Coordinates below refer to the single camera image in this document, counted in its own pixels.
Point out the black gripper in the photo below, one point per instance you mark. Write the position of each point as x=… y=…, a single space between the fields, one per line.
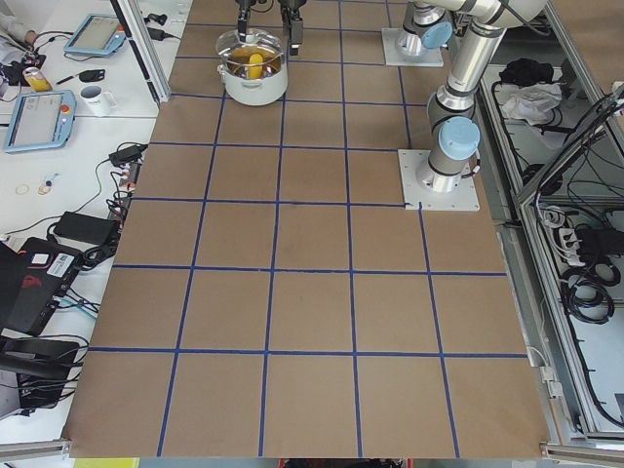
x=242 y=15

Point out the glass pot lid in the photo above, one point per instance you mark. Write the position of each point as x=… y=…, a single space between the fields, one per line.
x=235 y=54

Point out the yellow corn cob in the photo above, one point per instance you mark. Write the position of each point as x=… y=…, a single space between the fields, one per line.
x=255 y=66

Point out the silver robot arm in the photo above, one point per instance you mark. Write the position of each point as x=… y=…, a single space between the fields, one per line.
x=423 y=24
x=455 y=136

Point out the white cooking pot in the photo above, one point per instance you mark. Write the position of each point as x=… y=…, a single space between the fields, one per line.
x=257 y=92

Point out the upper blue teach pendant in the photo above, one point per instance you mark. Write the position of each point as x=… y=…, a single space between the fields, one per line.
x=98 y=35

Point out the blue teach pendant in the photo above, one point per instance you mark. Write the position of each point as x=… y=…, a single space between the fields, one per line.
x=98 y=35
x=40 y=120

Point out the white mug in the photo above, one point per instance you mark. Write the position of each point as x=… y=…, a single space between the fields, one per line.
x=100 y=101

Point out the black power adapter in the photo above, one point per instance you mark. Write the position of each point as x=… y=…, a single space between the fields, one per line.
x=127 y=155

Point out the black pen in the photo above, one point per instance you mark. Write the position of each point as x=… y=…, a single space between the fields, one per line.
x=66 y=79

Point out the power strip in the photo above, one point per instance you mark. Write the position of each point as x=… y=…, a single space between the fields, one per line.
x=125 y=180

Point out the lower blue teach pendant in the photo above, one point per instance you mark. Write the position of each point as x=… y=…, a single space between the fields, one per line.
x=40 y=120

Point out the black cloth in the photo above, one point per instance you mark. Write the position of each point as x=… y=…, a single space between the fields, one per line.
x=524 y=72

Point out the large black power brick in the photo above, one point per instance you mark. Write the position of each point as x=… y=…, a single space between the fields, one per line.
x=87 y=229

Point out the white crumpled cloth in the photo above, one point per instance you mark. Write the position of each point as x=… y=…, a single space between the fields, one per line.
x=533 y=104

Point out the brown paper mat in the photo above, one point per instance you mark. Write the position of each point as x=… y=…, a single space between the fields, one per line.
x=272 y=296

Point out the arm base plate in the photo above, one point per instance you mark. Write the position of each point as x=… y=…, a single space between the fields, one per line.
x=424 y=189
x=402 y=48

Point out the aluminium frame post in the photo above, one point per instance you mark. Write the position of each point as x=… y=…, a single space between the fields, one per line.
x=131 y=19

